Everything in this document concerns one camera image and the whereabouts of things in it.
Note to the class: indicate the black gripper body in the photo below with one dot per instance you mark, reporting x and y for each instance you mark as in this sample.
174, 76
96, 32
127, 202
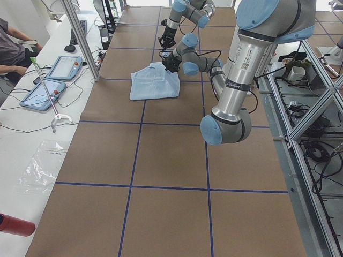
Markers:
172, 63
168, 32

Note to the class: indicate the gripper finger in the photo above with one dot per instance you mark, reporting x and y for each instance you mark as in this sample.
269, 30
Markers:
169, 43
163, 42

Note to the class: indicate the light blue button shirt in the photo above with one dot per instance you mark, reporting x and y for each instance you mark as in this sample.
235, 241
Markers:
154, 82

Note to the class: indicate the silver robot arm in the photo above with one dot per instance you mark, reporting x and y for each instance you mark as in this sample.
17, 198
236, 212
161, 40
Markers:
198, 12
259, 25

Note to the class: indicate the black power adapter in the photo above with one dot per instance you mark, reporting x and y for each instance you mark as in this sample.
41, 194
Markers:
105, 38

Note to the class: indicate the black computer mouse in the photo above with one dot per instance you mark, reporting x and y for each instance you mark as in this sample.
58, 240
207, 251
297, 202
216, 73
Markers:
70, 48

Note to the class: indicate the far blue teach pendant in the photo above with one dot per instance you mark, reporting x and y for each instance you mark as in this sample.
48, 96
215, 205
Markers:
65, 68

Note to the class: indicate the blue teach pendant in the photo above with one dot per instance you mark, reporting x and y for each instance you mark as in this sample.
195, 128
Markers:
65, 68
37, 98

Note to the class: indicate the white power adapter box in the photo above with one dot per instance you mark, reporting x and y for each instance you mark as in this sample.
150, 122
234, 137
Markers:
278, 69

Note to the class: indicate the metal grabber stick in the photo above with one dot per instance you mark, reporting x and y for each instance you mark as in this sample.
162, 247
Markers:
58, 116

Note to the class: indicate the near blue teach pendant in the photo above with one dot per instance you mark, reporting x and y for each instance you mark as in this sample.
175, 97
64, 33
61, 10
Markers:
37, 98

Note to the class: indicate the seated person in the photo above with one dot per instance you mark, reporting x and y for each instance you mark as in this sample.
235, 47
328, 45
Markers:
15, 58

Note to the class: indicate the clear plastic bag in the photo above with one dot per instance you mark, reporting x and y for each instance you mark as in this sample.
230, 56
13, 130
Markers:
41, 173

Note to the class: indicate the red cylinder bottle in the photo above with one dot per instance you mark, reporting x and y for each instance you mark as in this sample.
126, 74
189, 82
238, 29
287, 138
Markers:
16, 226

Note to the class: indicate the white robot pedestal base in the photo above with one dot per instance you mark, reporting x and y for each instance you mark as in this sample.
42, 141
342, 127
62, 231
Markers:
253, 87

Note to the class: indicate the aluminium frame post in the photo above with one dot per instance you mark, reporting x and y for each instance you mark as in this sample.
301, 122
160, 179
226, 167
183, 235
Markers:
81, 37

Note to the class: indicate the aluminium frame rail structure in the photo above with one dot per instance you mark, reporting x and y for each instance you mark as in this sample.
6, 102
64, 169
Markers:
306, 122

